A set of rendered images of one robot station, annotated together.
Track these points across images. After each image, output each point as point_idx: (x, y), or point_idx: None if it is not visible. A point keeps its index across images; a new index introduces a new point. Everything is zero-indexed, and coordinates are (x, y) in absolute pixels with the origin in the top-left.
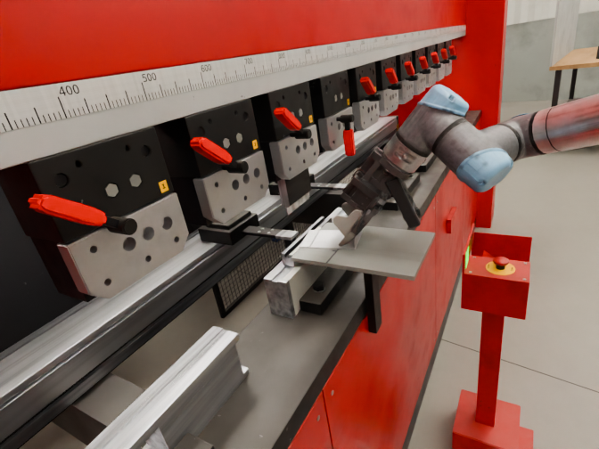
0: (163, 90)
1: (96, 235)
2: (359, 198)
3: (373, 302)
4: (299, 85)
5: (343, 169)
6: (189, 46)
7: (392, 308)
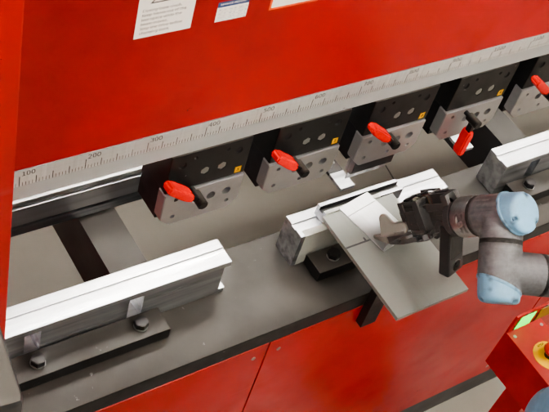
0: (274, 114)
1: None
2: (411, 218)
3: (372, 302)
4: (424, 90)
5: None
6: (314, 85)
7: None
